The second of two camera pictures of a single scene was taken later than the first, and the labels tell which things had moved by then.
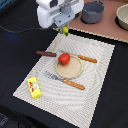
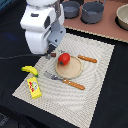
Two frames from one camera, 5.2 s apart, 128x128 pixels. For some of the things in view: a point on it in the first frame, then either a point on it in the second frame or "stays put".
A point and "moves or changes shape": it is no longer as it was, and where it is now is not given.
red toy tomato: [64, 58] stays put
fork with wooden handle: [65, 80] stays put
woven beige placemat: [72, 82] stays put
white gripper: [58, 13] -> [44, 27]
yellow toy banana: [65, 30] moves or changes shape
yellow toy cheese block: [34, 87] stays put
